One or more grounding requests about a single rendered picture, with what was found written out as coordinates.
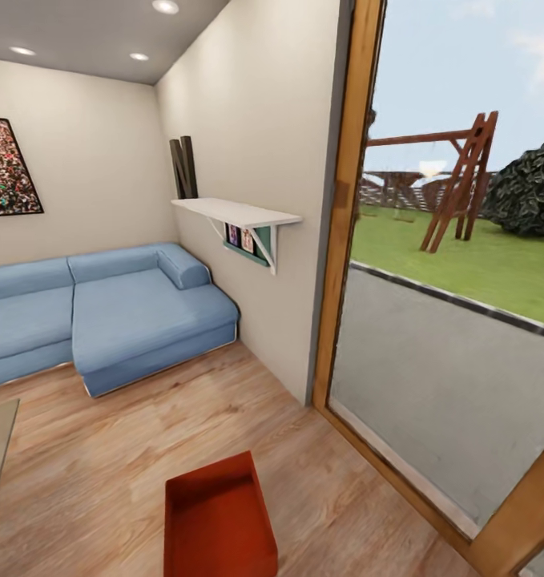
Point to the storage box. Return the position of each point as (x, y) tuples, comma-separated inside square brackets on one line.
[(216, 523)]

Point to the shelf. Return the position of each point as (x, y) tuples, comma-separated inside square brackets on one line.
[(260, 222)]

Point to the door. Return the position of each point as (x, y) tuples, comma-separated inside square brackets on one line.
[(430, 358)]

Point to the picture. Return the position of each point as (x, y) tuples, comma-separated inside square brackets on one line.
[(231, 233), (18, 195), (246, 241)]

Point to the sofa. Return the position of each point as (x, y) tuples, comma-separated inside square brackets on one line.
[(119, 315)]

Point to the decorative sign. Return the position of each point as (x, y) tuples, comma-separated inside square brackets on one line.
[(183, 164)]

